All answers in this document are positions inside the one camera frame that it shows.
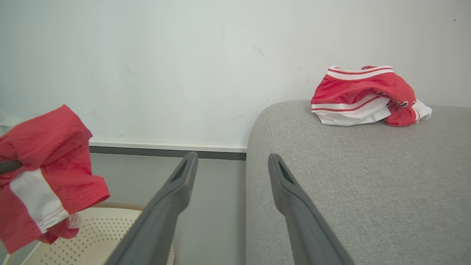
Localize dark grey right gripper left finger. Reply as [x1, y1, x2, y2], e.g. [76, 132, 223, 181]
[105, 151, 199, 265]

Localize red shorts with white stripe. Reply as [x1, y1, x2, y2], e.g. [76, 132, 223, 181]
[0, 104, 110, 254]

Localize grey fabric sofa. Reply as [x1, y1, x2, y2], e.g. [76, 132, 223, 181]
[245, 99, 471, 265]

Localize cream perforated plastic laundry basket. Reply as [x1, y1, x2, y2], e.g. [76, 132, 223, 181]
[2, 201, 176, 265]

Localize white and black baseboard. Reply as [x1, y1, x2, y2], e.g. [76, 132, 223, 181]
[88, 139, 247, 161]

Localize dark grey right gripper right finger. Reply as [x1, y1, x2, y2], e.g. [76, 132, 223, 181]
[268, 153, 354, 265]

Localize red and white striped garment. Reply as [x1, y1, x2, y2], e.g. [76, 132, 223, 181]
[311, 65, 432, 127]

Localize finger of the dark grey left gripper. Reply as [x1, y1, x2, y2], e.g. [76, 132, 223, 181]
[0, 159, 23, 174]

